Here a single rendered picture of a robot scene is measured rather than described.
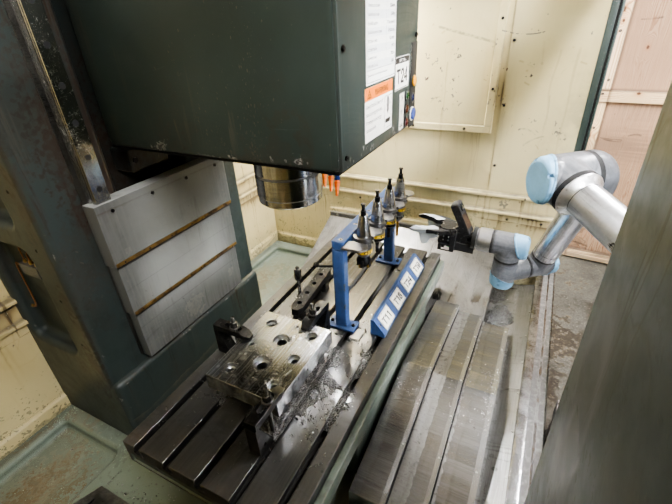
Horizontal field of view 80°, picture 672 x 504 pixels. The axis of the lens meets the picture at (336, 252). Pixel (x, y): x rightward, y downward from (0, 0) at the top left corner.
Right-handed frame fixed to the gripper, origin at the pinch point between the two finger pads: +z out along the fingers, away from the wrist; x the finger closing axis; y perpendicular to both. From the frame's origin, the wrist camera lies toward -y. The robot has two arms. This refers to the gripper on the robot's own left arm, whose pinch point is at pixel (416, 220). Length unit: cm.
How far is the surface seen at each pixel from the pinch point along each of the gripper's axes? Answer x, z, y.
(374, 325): -28.0, 3.0, 25.3
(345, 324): -29.1, 12.7, 27.7
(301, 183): -48, 15, -28
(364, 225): -23.5, 9.2, -7.1
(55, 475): -96, 83, 64
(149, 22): -55, 43, -59
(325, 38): -55, 4, -57
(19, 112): -71, 69, -43
